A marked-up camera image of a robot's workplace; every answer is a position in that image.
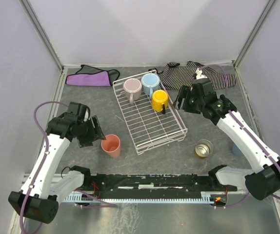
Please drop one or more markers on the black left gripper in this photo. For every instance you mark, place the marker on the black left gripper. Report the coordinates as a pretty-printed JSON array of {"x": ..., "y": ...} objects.
[{"x": 91, "y": 131}]

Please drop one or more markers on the metal steel cup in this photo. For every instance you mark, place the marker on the metal steel cup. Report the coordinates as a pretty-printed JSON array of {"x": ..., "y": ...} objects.
[{"x": 203, "y": 148}]

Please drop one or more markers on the light blue textured mug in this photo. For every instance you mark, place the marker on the light blue textured mug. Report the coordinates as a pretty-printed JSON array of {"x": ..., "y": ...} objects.
[{"x": 150, "y": 83}]

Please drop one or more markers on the blue plastic cup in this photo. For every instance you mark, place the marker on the blue plastic cup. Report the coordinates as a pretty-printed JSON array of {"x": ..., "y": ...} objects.
[{"x": 236, "y": 151}]

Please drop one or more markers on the yellow plastic cup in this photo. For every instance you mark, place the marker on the yellow plastic cup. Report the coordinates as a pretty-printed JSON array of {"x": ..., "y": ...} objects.
[{"x": 160, "y": 101}]

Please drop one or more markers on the pink plastic cup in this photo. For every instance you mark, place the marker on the pink plastic cup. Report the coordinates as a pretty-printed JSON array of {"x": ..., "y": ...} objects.
[{"x": 111, "y": 145}]

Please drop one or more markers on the white wire dish rack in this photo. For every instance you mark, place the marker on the white wire dish rack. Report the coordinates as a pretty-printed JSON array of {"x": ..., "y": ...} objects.
[{"x": 148, "y": 128}]

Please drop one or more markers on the purple microfiber cloth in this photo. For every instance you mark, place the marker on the purple microfiber cloth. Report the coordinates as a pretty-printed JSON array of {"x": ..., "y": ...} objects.
[{"x": 92, "y": 76}]

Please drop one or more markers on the light blue cable duct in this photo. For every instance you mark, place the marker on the light blue cable duct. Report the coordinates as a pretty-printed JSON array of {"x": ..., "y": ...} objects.
[{"x": 78, "y": 197}]

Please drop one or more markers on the lilac textured mug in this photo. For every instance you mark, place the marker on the lilac textured mug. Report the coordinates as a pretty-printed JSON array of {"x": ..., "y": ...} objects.
[{"x": 132, "y": 88}]

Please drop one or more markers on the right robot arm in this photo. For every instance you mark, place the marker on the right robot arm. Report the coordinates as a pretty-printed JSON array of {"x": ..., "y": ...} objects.
[{"x": 263, "y": 179}]

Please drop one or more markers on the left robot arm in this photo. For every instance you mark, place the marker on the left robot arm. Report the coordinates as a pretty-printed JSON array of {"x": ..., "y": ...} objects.
[{"x": 38, "y": 199}]

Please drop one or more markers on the striped cloth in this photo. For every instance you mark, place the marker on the striped cloth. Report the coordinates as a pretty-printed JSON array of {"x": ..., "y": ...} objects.
[{"x": 174, "y": 76}]

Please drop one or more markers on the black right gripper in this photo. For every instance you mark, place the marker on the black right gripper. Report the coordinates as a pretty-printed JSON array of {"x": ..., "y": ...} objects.
[{"x": 187, "y": 100}]

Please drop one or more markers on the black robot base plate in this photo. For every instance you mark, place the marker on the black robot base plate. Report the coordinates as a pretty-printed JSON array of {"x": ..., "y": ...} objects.
[{"x": 153, "y": 186}]

